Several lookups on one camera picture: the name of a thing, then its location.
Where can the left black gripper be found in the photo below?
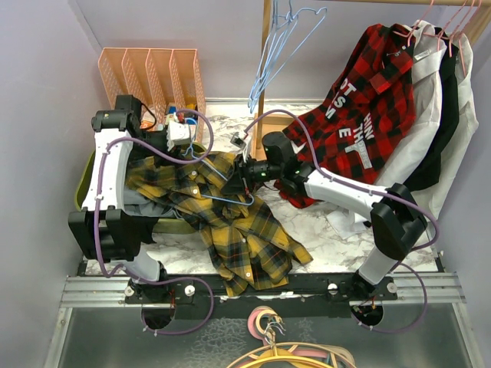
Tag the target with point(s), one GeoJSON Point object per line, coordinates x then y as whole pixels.
{"type": "Point", "coordinates": [160, 159]}

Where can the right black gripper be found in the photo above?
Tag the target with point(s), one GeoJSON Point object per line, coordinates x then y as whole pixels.
{"type": "Point", "coordinates": [240, 176]}

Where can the single blue wire hanger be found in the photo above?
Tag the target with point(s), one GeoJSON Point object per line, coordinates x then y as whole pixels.
{"type": "Point", "coordinates": [215, 172]}

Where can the yellow plaid shirt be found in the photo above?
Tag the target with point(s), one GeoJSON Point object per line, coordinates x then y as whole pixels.
{"type": "Point", "coordinates": [247, 245]}

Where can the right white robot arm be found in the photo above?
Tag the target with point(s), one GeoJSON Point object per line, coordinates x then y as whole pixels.
{"type": "Point", "coordinates": [396, 222]}

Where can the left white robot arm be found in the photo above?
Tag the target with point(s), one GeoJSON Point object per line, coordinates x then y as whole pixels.
{"type": "Point", "coordinates": [102, 228]}

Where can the black shirt in bin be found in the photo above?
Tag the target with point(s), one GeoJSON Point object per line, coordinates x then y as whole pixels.
{"type": "Point", "coordinates": [146, 225]}

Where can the white hanging shirt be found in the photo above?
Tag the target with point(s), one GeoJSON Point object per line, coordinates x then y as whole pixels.
{"type": "Point", "coordinates": [434, 197]}

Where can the red black plaid shirt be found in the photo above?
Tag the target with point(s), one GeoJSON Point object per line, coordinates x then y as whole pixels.
{"type": "Point", "coordinates": [367, 112]}

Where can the black hanging shirt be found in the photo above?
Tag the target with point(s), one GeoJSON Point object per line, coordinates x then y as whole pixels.
{"type": "Point", "coordinates": [427, 173]}

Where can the wooden clothes rack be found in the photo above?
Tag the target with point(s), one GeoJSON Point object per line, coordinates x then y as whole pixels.
{"type": "Point", "coordinates": [276, 121]}

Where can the green plastic laundry bin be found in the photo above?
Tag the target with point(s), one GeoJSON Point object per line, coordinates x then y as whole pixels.
{"type": "Point", "coordinates": [164, 225]}

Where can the pile of coloured hangers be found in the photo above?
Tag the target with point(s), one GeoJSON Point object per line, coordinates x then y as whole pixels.
{"type": "Point", "coordinates": [264, 324]}

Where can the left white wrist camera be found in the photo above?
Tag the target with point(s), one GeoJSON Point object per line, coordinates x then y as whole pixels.
{"type": "Point", "coordinates": [180, 130]}

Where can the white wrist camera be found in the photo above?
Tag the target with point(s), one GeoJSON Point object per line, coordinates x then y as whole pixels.
{"type": "Point", "coordinates": [243, 141]}
{"type": "Point", "coordinates": [180, 130]}

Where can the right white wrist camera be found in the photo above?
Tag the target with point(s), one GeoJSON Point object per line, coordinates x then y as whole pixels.
{"type": "Point", "coordinates": [243, 141]}

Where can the black mounting rail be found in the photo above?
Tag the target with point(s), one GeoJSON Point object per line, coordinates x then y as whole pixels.
{"type": "Point", "coordinates": [305, 295]}

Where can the blue wire hangers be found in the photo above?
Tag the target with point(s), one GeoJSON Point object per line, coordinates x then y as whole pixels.
{"type": "Point", "coordinates": [287, 29]}

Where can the pink wire hangers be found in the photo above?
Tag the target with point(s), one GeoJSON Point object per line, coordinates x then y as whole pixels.
{"type": "Point", "coordinates": [445, 27]}

